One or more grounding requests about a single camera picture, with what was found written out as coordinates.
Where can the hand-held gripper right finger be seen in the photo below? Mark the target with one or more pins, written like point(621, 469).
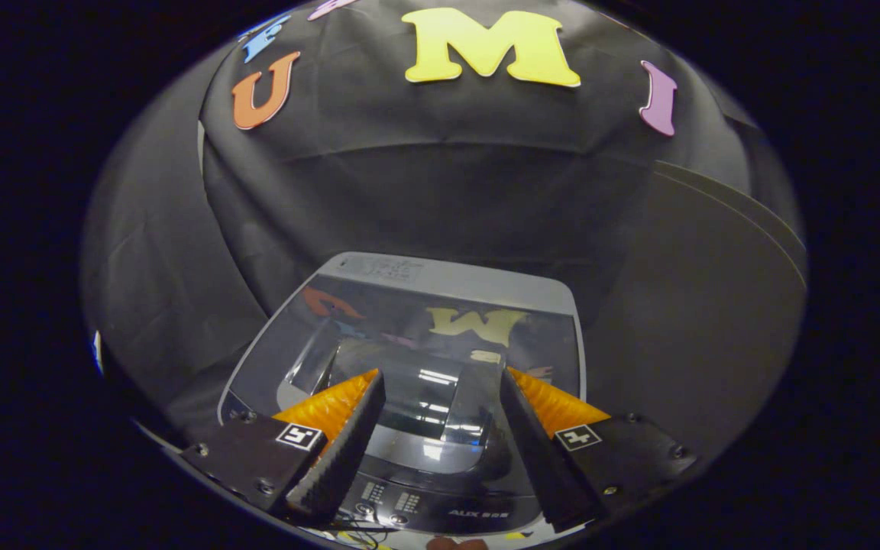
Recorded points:
point(539, 458)

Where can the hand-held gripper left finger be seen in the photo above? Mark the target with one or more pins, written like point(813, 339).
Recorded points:
point(337, 454)

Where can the dark washing machine lid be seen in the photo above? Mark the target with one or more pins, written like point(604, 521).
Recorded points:
point(409, 344)

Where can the dark grey washing machine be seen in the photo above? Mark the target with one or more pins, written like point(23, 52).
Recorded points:
point(478, 281)

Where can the white and blue equipment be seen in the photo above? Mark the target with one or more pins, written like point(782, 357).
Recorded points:
point(98, 353)

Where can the black backdrop cloth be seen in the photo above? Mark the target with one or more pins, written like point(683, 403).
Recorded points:
point(448, 191)

